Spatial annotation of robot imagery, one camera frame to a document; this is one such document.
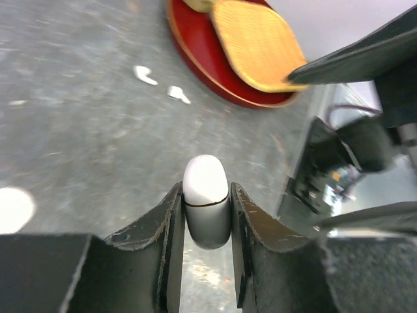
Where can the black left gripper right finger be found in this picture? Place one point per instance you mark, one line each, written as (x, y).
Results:
(278, 270)

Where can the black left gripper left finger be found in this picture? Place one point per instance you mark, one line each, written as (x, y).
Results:
(135, 269)

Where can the white earbud charging case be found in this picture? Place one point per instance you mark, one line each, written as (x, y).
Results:
(206, 201)

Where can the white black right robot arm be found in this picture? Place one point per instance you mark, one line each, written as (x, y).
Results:
(387, 57)

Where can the white earbud middle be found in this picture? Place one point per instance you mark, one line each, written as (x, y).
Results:
(177, 93)

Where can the white earbud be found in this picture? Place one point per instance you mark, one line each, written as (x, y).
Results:
(177, 93)
(142, 73)

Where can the white earbud upper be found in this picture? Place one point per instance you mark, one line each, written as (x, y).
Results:
(142, 73)

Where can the woven bamboo basket tray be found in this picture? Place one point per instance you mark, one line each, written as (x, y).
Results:
(259, 45)

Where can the pale yellow mug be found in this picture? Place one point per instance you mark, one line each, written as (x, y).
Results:
(201, 6)

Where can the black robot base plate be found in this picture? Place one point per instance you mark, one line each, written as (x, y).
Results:
(315, 185)

